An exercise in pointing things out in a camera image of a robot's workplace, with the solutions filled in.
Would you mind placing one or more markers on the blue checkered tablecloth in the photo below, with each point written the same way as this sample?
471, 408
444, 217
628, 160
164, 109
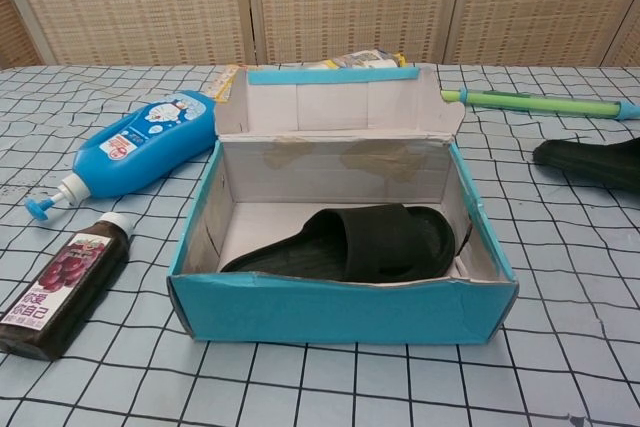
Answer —
350, 387

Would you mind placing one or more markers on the white yellow snack bag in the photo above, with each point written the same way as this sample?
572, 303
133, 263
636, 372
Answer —
360, 61

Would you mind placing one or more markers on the green water squirter toy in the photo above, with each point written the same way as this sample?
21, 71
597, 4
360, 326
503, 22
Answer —
540, 103

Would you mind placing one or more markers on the woven bamboo folding screen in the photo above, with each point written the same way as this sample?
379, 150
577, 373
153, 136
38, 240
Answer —
150, 2

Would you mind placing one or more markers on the blue cardboard shoe box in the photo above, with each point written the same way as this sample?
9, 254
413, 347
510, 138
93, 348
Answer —
325, 309

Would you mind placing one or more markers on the dark grape juice bottle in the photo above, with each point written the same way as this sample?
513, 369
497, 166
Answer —
65, 287

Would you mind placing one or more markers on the black slipper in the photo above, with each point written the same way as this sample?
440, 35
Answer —
595, 164
370, 242

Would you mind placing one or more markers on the blue cartoon pump bottle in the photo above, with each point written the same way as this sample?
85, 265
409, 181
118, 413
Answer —
145, 147

